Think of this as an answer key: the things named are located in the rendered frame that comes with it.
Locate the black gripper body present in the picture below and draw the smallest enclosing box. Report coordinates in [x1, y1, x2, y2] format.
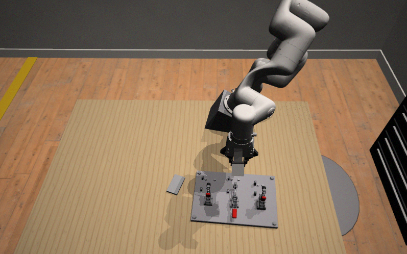
[226, 132, 254, 158]

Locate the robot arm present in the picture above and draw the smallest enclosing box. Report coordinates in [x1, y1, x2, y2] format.
[223, 0, 329, 145]

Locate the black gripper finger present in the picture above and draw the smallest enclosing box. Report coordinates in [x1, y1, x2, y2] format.
[220, 146, 233, 166]
[244, 148, 258, 167]

